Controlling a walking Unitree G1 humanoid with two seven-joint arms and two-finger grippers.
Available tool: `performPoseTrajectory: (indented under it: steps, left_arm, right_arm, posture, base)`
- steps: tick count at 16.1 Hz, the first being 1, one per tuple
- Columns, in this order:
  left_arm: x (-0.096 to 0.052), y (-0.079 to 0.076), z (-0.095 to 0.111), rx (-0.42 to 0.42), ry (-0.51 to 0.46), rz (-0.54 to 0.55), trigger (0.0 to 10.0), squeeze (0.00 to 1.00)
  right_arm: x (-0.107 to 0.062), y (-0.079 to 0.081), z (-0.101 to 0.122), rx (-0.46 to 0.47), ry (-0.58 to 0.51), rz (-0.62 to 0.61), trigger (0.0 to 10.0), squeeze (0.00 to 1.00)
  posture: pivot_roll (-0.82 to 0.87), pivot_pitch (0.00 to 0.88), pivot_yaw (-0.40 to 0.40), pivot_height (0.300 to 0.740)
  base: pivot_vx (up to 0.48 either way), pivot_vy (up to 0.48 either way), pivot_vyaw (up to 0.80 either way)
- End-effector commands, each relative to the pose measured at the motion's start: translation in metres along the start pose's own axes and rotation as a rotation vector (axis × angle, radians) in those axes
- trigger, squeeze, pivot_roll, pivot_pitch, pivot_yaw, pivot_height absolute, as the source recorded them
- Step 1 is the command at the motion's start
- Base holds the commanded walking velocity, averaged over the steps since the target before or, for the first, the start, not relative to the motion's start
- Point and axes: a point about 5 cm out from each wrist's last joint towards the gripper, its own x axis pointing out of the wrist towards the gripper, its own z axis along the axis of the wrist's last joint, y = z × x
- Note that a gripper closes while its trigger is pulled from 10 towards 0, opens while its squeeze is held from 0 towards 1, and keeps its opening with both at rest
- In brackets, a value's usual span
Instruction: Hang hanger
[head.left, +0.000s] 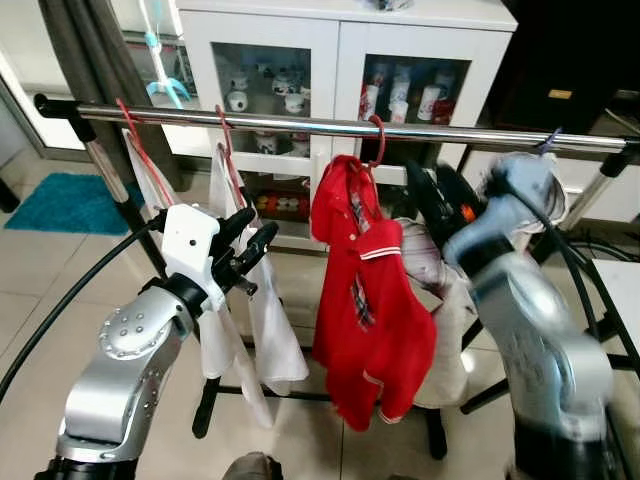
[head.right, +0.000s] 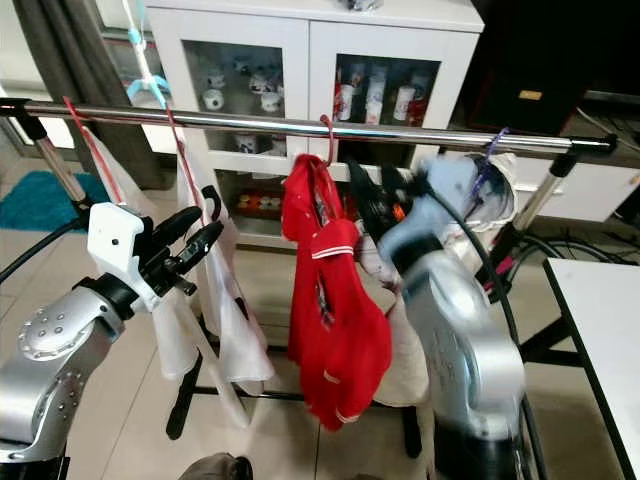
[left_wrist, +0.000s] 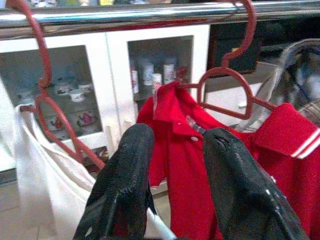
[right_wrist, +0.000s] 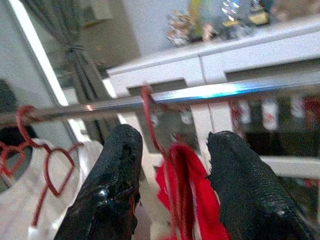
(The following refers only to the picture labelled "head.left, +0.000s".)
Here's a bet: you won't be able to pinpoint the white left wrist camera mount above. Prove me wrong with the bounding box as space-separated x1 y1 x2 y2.
162 203 223 313

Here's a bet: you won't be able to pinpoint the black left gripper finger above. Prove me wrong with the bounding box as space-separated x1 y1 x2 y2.
236 222 280 269
213 206 257 247

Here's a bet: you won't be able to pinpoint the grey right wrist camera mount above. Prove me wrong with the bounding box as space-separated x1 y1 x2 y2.
445 155 556 266

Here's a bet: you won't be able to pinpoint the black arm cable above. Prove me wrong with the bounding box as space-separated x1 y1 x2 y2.
485 170 640 480
0 210 166 406

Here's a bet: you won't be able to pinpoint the light blue plastic hook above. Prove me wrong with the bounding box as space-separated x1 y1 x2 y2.
140 0 193 109

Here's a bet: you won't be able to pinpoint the white glass door cabinet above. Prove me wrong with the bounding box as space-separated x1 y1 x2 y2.
175 0 519 251

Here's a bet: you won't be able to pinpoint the grey curtain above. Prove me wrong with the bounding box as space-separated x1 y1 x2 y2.
40 0 181 191

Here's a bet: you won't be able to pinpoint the chrome clothes rack black stands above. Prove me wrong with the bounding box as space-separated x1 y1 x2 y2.
33 93 640 461

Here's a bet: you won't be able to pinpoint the red polo shirt white trim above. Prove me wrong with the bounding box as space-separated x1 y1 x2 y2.
310 155 438 431

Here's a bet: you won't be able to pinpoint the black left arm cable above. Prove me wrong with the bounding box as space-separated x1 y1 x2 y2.
0 210 166 406

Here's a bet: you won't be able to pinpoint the white table black frame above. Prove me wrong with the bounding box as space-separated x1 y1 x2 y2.
575 258 640 371

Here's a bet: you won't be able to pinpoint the black cabinet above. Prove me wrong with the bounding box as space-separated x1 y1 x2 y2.
490 0 640 136

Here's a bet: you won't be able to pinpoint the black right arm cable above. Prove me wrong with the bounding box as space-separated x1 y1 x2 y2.
485 170 640 480

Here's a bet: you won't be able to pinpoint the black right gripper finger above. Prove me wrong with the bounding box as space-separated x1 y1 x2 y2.
436 163 479 206
405 163 446 246

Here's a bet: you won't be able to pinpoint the teal floor mat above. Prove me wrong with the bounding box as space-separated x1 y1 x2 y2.
3 172 146 236

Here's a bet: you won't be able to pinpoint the white grey garment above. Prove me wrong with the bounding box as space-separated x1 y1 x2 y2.
395 150 569 409

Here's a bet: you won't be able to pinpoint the red plastic hanger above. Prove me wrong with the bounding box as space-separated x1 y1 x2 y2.
213 104 249 213
355 114 389 173
115 97 176 216

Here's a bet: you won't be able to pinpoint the purple plastic hanger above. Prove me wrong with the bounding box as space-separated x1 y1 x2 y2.
535 128 563 157

